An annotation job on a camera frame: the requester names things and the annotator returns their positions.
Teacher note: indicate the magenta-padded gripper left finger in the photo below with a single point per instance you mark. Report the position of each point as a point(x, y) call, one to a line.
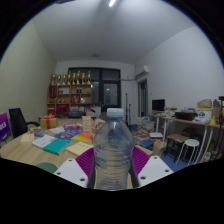
point(71, 171)

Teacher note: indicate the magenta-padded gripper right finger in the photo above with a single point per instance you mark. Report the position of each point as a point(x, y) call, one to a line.
point(155, 168)

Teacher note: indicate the clear plastic water bottle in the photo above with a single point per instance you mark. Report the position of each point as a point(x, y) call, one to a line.
point(113, 153)

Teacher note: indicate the beige notebook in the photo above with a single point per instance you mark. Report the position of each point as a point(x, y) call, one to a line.
point(79, 148)

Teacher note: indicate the teal book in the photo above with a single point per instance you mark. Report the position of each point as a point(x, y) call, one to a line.
point(56, 146)

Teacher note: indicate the orange and yellow book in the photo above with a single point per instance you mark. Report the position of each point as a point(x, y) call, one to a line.
point(83, 136)

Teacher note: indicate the blue book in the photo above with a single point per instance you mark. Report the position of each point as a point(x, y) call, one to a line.
point(66, 135)

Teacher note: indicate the wooden-topped black stool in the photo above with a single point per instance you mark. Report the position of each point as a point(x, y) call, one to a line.
point(176, 137)

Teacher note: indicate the white round stool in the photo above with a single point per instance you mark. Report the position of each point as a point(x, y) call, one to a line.
point(187, 143)

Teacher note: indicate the white book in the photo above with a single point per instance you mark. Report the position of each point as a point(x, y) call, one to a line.
point(43, 141)

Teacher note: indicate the pile of books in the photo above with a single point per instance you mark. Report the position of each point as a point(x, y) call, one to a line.
point(146, 126)

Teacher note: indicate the pink box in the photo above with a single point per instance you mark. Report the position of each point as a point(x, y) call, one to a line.
point(72, 126)

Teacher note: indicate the orange standing card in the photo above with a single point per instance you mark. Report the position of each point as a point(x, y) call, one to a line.
point(86, 124)

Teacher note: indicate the yellow gift box red ribbon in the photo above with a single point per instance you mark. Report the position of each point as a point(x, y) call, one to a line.
point(48, 122)

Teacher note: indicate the pink flowers in white pot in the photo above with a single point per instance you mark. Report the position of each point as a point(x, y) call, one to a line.
point(98, 124)

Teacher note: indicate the pale yellow small book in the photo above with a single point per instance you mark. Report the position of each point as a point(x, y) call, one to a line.
point(27, 138)

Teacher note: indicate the long white-legged desk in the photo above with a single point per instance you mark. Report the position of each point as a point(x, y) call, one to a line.
point(200, 125)

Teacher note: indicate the black computer monitor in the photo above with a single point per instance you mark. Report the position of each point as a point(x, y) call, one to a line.
point(158, 105)

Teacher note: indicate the black office chair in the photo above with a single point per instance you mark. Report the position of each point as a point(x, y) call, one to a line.
point(16, 121)

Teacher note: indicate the wooden shelf unit with trophies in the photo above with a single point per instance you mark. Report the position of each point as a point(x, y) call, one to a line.
point(68, 96)

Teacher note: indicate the cardboard box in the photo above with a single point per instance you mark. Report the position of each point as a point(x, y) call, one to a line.
point(204, 105)

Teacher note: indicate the purple sign on stand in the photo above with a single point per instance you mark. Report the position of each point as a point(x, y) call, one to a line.
point(4, 126)

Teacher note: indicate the black-framed glass door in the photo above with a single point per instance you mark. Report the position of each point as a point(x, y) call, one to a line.
point(110, 90)

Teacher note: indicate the long ceiling light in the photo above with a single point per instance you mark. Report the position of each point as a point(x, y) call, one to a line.
point(112, 3)

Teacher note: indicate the white wall air conditioner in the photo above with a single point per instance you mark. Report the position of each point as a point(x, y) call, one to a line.
point(142, 70)

